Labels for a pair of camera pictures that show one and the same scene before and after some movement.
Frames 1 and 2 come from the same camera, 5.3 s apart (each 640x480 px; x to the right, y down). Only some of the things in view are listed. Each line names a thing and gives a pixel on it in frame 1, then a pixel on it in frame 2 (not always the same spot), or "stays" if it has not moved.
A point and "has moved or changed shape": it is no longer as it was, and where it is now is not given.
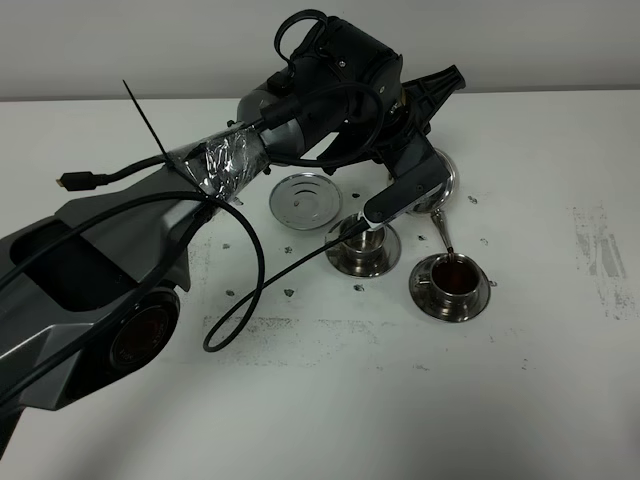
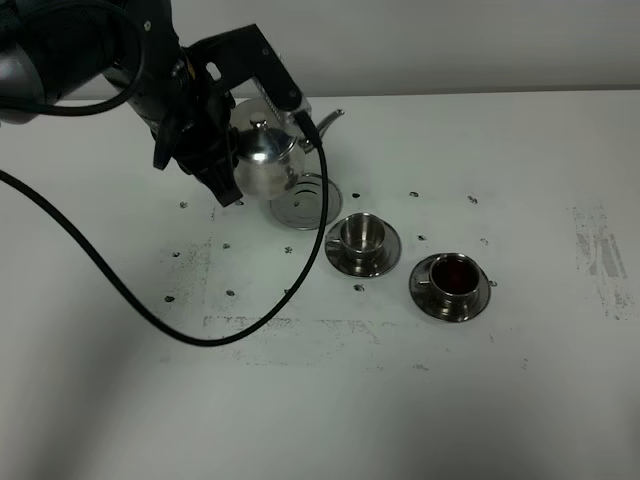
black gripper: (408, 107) → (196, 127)
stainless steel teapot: (443, 198) has moved or changed shape
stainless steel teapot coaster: (305, 201) stays
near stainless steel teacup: (456, 280) stays
